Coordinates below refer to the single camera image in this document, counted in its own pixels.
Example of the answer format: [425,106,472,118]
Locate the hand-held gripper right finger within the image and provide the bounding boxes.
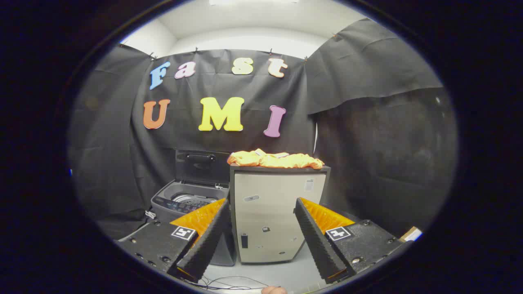
[293,197,409,285]

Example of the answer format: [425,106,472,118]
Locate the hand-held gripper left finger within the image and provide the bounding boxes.
[116,198,230,283]

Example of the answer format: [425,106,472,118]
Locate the grey top-load washing machine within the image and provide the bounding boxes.
[150,180,237,267]

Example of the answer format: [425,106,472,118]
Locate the orange polo shirt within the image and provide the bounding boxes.
[227,149,325,170]

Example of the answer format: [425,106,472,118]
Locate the beige cabinet with black top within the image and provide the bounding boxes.
[229,163,331,265]

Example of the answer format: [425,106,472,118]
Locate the cardboard box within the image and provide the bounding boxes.
[398,226,423,243]

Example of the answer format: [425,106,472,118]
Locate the thin black floor cables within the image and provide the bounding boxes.
[180,275,282,291]

